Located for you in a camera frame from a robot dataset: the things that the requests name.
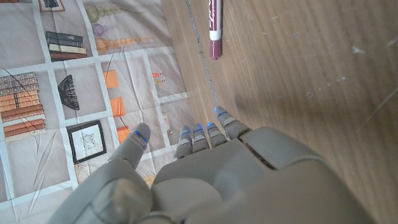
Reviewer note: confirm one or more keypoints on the printed bookshelf backdrop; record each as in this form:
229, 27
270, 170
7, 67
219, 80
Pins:
77, 77

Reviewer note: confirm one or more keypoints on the maroon and white marker pen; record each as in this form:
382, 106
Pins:
215, 31

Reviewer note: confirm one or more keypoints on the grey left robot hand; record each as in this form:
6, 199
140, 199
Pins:
233, 186

